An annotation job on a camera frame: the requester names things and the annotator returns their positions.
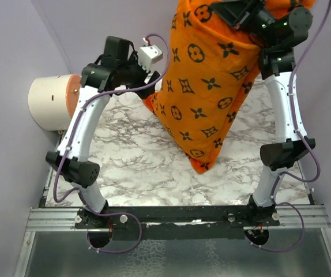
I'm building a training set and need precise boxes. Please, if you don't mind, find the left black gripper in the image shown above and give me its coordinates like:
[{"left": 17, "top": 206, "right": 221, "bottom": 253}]
[{"left": 119, "top": 51, "right": 160, "bottom": 99}]

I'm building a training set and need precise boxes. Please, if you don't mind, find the orange patterned pillowcase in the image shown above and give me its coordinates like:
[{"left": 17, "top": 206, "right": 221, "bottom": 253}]
[{"left": 144, "top": 1, "right": 314, "bottom": 174}]

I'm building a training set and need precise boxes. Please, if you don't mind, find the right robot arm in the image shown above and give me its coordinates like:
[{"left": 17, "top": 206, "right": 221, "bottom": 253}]
[{"left": 211, "top": 1, "right": 315, "bottom": 226}]

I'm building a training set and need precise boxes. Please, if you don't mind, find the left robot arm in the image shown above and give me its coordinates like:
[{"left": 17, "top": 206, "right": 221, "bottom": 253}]
[{"left": 46, "top": 36, "right": 163, "bottom": 228}]

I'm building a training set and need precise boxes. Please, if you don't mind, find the white cylinder with pegs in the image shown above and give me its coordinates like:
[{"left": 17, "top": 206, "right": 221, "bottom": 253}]
[{"left": 28, "top": 74, "right": 81, "bottom": 131}]

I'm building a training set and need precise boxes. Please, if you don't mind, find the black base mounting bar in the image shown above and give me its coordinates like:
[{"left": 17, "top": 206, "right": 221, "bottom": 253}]
[{"left": 75, "top": 205, "right": 279, "bottom": 241}]

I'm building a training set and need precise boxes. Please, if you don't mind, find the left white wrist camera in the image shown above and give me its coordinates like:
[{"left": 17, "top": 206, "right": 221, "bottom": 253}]
[{"left": 138, "top": 46, "right": 163, "bottom": 72}]

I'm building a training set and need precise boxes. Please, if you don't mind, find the aluminium rail frame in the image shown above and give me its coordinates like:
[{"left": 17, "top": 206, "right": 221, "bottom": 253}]
[{"left": 27, "top": 205, "right": 331, "bottom": 231}]

